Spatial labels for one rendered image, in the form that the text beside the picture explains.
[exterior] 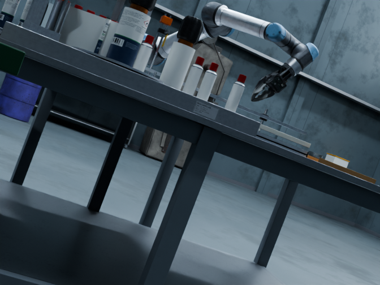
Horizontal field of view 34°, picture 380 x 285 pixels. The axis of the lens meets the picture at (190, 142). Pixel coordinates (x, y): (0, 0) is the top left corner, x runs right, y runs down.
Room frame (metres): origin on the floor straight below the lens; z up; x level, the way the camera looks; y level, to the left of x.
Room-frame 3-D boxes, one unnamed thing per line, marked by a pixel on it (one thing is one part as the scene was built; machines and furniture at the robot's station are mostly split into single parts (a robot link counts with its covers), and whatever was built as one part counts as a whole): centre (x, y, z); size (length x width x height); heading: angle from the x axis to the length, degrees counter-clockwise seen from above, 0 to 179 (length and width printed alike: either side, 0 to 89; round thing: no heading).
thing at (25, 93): (9.37, 2.66, 0.42); 0.59 x 0.56 x 0.85; 26
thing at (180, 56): (2.34, 0.15, 1.03); 0.09 x 0.09 x 0.30
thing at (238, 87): (2.71, -0.11, 0.98); 0.05 x 0.05 x 0.20
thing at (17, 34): (2.12, 0.29, 0.86); 0.80 x 0.67 x 0.05; 106
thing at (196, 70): (2.66, 0.08, 0.98); 0.05 x 0.05 x 0.20
